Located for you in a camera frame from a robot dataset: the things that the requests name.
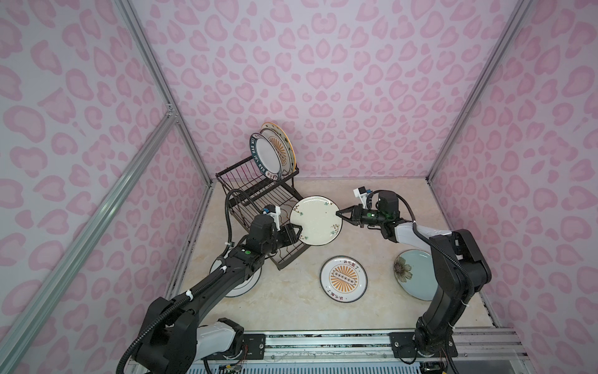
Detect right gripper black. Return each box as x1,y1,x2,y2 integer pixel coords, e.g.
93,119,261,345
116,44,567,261
337,205,388,228

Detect white plate brown rim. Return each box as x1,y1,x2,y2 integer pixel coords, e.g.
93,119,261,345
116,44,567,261
290,196,343,246

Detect white plate dark blue rim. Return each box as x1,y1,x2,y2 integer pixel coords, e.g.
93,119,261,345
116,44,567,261
249,132,282,181

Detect cream star cartoon plate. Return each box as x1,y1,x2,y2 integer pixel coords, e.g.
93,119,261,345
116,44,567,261
259,122,297,174

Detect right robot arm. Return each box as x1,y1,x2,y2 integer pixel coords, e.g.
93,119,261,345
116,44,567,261
336,187,492,357

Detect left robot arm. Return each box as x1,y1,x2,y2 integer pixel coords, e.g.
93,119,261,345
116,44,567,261
115,214,303,373

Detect white plate black rings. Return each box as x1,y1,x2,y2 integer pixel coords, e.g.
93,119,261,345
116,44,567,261
209,254,263,299

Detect light green flower plate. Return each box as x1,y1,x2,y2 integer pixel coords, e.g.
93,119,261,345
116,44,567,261
393,249,438,302

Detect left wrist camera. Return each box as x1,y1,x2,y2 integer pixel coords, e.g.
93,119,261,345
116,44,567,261
263,204,281,232

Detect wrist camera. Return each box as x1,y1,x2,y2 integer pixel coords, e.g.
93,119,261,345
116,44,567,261
263,204,281,232
353,186,372,207

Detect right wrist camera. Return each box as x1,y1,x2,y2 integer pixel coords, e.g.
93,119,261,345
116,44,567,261
353,186,372,207

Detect black wire dish rack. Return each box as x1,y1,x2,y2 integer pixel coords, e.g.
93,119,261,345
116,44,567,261
216,156,311,271

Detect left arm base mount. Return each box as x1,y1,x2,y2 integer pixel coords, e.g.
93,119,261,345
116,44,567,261
220,333,266,361

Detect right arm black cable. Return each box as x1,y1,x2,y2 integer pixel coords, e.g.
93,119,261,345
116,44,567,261
368,189,475,305

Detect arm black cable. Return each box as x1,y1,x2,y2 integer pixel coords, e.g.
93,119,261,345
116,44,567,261
115,188,255,374
368,189,475,305

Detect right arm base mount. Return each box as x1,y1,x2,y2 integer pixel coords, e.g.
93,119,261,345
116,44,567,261
388,331,459,361

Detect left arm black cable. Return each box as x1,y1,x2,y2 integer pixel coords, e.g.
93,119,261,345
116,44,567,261
115,188,255,374

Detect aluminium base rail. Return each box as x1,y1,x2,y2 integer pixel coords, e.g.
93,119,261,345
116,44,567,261
125,326,534,374

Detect aluminium frame post left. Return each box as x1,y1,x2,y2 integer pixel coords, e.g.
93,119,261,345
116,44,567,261
115,0,213,188

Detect aluminium frame post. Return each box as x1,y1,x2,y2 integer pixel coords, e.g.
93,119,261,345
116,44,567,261
115,0,213,188
426,0,536,185

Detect aluminium frame post right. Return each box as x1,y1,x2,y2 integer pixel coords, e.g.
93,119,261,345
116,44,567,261
426,0,536,185

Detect aluminium frame diagonal beam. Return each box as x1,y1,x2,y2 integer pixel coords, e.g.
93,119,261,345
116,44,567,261
1,114,178,373

